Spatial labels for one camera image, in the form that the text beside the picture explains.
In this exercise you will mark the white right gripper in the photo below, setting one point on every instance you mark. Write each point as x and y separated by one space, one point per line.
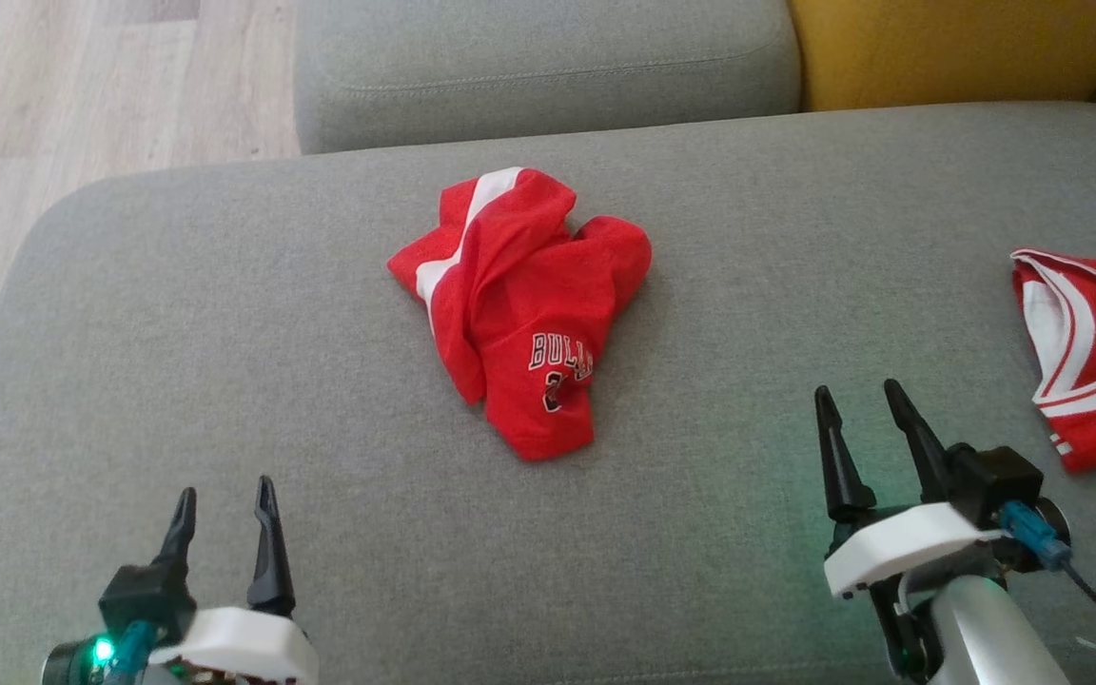
910 547

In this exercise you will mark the grey sofa back cushion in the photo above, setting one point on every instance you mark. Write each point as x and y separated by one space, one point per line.
548 67

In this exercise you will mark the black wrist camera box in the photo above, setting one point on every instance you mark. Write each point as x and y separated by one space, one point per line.
995 485
144 599

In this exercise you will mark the red Bulls jersey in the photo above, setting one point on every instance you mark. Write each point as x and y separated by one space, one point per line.
529 304

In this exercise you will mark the yellow cushion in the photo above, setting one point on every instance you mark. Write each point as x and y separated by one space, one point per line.
967 48

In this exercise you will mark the grey sofa seat cushion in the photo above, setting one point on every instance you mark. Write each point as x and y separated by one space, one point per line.
225 333

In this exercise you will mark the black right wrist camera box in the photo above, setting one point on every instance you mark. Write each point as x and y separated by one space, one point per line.
995 485

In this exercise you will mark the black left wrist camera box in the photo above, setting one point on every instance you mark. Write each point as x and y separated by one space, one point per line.
144 599

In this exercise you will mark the dark round left wrist housing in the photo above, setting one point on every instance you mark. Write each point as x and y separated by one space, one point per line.
63 666

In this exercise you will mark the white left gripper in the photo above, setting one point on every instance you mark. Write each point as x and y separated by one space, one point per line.
244 647

